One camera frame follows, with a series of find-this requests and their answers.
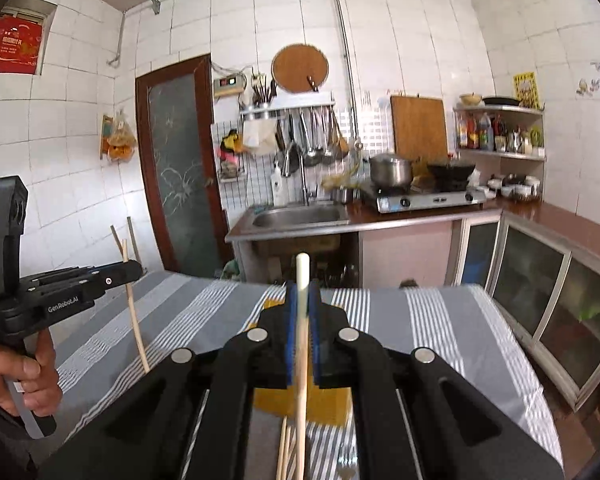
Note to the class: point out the black wok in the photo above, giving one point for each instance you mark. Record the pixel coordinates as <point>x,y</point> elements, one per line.
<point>452,175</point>

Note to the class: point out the steel faucet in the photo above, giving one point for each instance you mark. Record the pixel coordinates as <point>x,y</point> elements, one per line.
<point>294,149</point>

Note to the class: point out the white corner shelf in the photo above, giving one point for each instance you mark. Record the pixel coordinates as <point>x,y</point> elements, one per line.
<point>506,145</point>

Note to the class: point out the yellow wall poster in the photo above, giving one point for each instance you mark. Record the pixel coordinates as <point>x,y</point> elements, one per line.
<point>526,90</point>

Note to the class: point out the wooden cutting board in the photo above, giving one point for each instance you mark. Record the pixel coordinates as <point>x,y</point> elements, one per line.
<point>419,128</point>

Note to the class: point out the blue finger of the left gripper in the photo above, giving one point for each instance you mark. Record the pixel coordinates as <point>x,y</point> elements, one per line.
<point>105,279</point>

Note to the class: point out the steel utensil rack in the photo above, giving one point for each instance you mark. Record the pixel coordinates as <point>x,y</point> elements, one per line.
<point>274,109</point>

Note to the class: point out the steel sink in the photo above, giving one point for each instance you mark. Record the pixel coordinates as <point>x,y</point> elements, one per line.
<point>264,219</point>

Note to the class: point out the white soap bottle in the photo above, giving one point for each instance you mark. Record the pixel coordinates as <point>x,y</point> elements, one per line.
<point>279,187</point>

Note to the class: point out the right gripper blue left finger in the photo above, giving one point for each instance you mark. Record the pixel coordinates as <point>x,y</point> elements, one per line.
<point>189,417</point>

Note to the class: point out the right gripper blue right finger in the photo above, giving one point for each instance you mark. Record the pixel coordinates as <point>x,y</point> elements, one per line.
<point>464,403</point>

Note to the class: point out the grey striped tablecloth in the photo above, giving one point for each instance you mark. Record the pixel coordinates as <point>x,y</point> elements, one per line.
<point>97,365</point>

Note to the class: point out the steel cooking pot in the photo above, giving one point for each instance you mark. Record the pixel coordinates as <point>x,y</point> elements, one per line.
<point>389,170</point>

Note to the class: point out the dark brown glass door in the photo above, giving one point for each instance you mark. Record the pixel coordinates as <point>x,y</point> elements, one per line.
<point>174,115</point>

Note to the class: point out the hanging plastic bags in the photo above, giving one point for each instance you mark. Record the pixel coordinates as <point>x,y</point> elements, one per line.
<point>117,140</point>

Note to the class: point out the person's left hand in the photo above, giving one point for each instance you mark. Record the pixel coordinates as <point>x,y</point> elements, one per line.
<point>37,376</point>

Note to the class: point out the round wooden lid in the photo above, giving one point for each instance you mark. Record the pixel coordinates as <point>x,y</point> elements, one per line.
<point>300,68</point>

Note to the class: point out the glass door counter cabinet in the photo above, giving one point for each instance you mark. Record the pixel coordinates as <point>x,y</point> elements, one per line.
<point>541,266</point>

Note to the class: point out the steel gas stove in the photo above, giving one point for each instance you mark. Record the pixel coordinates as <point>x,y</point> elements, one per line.
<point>394,200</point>

